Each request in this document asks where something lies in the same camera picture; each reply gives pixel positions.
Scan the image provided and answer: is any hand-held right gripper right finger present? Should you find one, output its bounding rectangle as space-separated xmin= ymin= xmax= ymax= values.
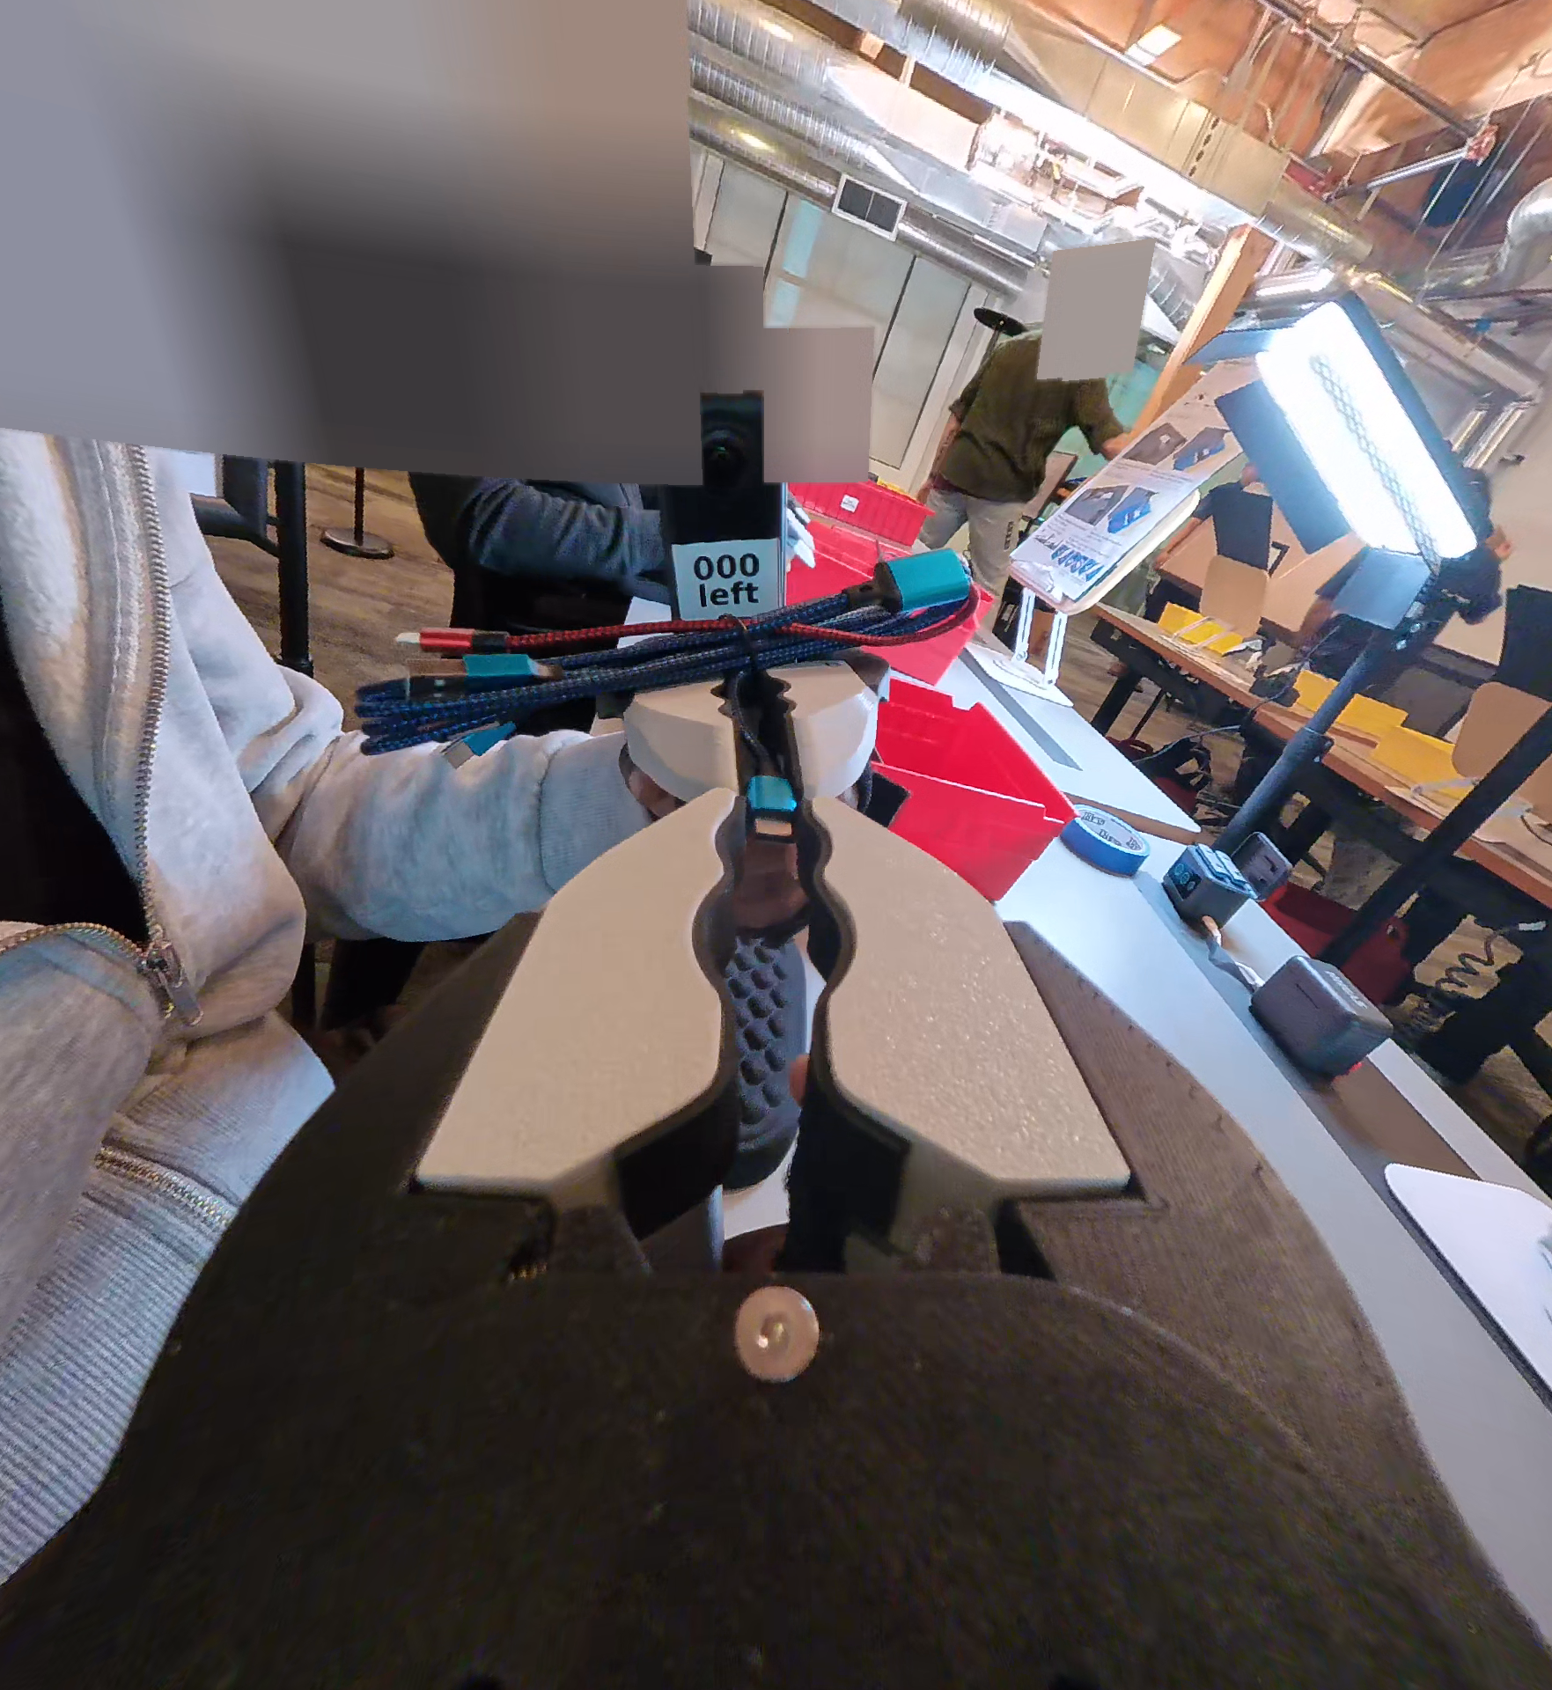
xmin=791 ymin=807 xmax=1134 ymax=1270

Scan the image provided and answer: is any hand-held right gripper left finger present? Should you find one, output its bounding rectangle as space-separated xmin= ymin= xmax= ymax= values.
xmin=411 ymin=787 xmax=743 ymax=1243

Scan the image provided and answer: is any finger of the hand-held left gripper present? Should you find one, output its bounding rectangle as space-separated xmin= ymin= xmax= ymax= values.
xmin=775 ymin=661 xmax=882 ymax=801
xmin=623 ymin=666 xmax=740 ymax=805

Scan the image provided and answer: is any blue braided multi-plug cable bundle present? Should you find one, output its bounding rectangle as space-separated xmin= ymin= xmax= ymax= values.
xmin=354 ymin=547 xmax=983 ymax=847

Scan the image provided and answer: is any person's left forearm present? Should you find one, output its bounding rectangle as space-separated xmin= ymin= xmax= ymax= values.
xmin=246 ymin=661 xmax=651 ymax=947

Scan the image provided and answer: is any person's left hand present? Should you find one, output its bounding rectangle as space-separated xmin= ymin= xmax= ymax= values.
xmin=727 ymin=846 xmax=814 ymax=933

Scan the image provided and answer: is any blue tape roll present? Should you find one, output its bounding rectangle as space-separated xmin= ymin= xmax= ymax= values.
xmin=1058 ymin=803 xmax=1152 ymax=878

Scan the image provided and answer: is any dark battery charger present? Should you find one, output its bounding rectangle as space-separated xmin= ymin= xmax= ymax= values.
xmin=1161 ymin=833 xmax=1294 ymax=929

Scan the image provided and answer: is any dark grey power box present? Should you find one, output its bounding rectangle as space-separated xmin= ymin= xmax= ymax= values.
xmin=1249 ymin=958 xmax=1395 ymax=1082

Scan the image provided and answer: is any black stand pole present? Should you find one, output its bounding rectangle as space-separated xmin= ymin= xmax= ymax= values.
xmin=1317 ymin=633 xmax=1552 ymax=972

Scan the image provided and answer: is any wooden workbench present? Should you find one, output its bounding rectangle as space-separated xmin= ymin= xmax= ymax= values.
xmin=1091 ymin=601 xmax=1552 ymax=927

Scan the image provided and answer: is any led light panel on stand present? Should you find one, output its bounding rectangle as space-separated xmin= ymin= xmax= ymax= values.
xmin=1210 ymin=294 xmax=1505 ymax=853

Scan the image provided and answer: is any silver ventilation duct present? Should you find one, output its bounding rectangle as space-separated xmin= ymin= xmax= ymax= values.
xmin=688 ymin=0 xmax=1027 ymax=253

